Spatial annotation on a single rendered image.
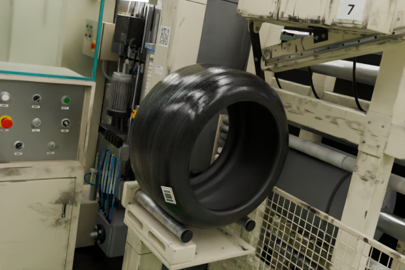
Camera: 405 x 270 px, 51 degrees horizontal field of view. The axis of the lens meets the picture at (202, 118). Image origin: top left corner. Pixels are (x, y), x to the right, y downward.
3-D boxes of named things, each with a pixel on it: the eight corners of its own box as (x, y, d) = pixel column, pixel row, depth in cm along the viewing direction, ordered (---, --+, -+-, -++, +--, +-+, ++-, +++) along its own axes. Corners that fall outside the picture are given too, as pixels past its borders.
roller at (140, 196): (132, 200, 164) (134, 189, 163) (143, 199, 167) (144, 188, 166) (180, 244, 137) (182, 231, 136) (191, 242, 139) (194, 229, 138)
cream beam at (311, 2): (234, 15, 170) (240, -22, 167) (278, 25, 185) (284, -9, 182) (366, 29, 123) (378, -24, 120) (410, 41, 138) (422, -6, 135)
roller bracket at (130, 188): (120, 205, 164) (123, 181, 162) (203, 196, 188) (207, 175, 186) (124, 208, 162) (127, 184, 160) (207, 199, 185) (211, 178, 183)
